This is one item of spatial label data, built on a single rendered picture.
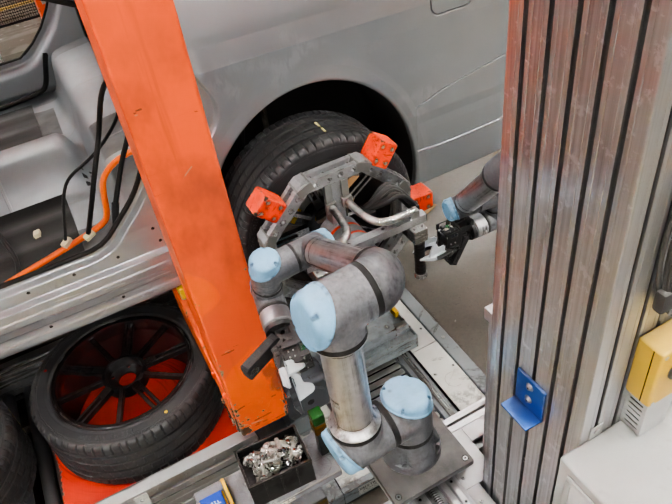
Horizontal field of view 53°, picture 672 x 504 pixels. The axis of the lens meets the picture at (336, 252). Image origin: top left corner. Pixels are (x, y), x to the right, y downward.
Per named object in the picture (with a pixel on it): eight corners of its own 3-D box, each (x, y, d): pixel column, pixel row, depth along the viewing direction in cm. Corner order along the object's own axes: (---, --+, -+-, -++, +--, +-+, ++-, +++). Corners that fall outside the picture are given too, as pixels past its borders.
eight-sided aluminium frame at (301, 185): (405, 256, 254) (398, 133, 219) (415, 266, 250) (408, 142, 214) (276, 315, 239) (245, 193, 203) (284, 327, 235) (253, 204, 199)
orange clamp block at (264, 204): (278, 194, 211) (255, 184, 205) (288, 206, 205) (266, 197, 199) (266, 212, 213) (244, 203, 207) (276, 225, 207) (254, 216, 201)
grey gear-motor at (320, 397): (295, 357, 289) (281, 300, 266) (340, 428, 259) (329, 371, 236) (256, 375, 284) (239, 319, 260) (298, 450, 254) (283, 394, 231)
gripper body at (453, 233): (433, 224, 216) (464, 210, 220) (433, 244, 222) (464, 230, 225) (447, 237, 211) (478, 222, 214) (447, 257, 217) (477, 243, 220)
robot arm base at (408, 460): (453, 455, 163) (453, 432, 157) (401, 486, 159) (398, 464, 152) (418, 412, 174) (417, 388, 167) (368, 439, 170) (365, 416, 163)
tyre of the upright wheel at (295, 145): (408, 135, 255) (262, 84, 214) (443, 163, 239) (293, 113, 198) (333, 275, 279) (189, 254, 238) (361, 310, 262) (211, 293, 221)
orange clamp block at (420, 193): (400, 206, 240) (421, 196, 242) (412, 217, 234) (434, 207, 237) (399, 190, 235) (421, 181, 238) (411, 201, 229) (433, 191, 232)
